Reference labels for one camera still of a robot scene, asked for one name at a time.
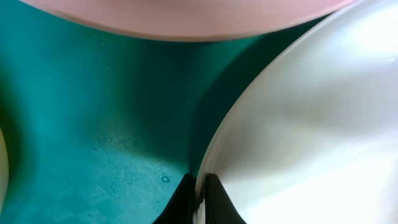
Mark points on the yellow green plate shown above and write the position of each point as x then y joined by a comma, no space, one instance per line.
4,170

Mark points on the teal plastic tray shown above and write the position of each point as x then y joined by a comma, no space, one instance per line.
101,128

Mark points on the white plate with sauce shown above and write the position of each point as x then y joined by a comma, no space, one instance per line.
313,139

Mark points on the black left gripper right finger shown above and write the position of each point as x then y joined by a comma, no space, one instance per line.
219,208

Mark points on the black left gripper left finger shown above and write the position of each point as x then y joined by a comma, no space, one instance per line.
180,208

